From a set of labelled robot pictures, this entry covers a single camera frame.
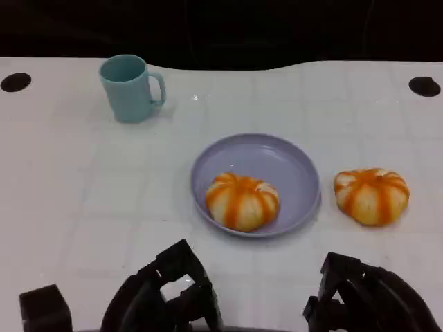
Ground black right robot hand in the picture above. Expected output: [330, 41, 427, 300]
[302, 251, 440, 332]

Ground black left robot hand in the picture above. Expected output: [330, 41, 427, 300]
[100, 239, 224, 332]

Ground orange white toy bread roll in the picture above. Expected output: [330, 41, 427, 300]
[204, 172, 280, 233]
[334, 167, 410, 228]

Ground lilac plate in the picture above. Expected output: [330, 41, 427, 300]
[190, 133, 322, 239]

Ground pale green mug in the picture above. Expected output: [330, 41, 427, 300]
[99, 54, 167, 124]

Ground black round table grommet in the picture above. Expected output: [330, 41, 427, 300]
[0, 73, 32, 93]
[408, 76, 442, 98]

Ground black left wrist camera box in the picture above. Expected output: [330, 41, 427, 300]
[19, 284, 73, 332]

